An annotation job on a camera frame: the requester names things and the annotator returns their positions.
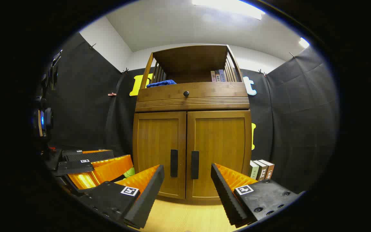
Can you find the wooden shoe cabinet door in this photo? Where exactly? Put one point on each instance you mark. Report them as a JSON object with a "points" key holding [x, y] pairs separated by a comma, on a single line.
{"points": [[156, 145], [221, 141]]}

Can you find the green standing book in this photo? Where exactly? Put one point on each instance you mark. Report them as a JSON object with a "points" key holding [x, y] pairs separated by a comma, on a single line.
{"points": [[253, 170]]}

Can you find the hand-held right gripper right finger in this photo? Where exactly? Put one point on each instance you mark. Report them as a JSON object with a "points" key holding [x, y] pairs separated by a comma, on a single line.
{"points": [[225, 196]]}

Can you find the green frog plush toy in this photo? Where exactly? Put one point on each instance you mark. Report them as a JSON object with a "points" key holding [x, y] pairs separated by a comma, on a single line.
{"points": [[129, 173]]}

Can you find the wooden cabinet drawer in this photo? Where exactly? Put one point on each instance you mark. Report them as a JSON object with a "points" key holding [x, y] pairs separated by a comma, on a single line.
{"points": [[211, 95]]}

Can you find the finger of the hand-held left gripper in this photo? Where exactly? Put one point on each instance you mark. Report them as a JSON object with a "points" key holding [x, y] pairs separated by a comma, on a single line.
{"points": [[72, 167], [89, 156]]}

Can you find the brown spine book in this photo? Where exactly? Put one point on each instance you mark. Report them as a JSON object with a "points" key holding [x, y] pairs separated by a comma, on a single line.
{"points": [[213, 76]]}

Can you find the small ceiling light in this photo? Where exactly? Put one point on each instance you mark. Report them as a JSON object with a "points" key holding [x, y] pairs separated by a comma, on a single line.
{"points": [[304, 43]]}

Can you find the black backdrop cloth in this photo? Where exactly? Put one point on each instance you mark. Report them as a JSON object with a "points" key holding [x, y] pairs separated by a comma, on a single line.
{"points": [[85, 96]]}

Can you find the dark spine book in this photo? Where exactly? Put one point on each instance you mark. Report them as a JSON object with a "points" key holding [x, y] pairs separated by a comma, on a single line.
{"points": [[218, 76]]}

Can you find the long ceiling light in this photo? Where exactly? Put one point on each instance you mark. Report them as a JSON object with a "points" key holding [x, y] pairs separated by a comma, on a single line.
{"points": [[230, 7]]}

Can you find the blue-grey spine book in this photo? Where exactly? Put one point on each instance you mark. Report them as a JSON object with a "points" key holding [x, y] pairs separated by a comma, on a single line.
{"points": [[223, 75]]}

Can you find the dark brown standing book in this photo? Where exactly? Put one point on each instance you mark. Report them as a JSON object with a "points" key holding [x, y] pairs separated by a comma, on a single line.
{"points": [[261, 170]]}

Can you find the reddish brown standing book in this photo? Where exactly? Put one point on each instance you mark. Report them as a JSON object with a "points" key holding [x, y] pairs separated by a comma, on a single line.
{"points": [[269, 170]]}

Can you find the wooden double-door shoe cabinet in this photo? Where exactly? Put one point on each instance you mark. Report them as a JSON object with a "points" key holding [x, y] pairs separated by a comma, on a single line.
{"points": [[188, 61]]}

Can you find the blue cloth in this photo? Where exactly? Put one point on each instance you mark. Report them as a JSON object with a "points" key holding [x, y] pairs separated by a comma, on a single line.
{"points": [[161, 83]]}

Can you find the black round drawer knob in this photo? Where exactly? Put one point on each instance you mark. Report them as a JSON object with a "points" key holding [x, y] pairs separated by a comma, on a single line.
{"points": [[186, 93]]}

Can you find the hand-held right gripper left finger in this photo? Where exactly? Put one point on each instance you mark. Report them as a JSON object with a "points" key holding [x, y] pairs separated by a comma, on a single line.
{"points": [[147, 199]]}

